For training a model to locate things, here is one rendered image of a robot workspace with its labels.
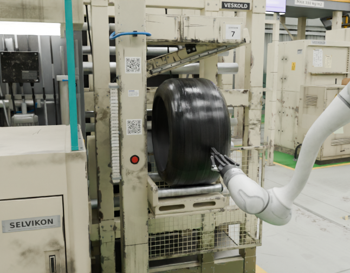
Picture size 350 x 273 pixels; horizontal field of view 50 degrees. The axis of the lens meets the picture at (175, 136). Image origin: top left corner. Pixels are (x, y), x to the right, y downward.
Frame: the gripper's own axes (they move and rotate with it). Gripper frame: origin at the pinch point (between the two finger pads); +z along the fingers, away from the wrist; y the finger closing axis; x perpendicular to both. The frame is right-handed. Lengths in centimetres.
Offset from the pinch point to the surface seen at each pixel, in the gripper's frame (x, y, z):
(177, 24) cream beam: -47, 3, 63
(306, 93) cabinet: 100, -312, 370
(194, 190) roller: 24.7, 4.5, 8.8
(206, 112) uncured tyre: -15.8, 1.7, 10.7
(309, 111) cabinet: 126, -313, 356
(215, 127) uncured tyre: -9.9, -1.9, 6.6
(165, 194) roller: 25.0, 19.1, 8.7
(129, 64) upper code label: -32, 34, 32
